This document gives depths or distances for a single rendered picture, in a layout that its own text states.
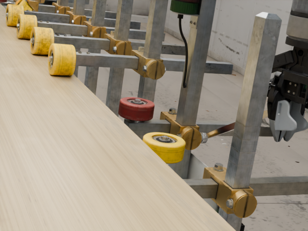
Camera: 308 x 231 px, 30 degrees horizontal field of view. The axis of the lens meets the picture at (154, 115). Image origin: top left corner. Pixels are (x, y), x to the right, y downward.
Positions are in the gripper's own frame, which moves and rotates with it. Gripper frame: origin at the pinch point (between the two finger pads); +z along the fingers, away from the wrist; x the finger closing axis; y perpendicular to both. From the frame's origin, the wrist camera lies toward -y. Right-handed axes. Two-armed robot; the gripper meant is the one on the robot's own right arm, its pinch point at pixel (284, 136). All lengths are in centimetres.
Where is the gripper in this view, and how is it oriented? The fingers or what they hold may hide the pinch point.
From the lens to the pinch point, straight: 153.2
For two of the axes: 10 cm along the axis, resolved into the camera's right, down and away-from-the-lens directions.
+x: -3.7, -3.0, 8.8
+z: -1.4, 9.5, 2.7
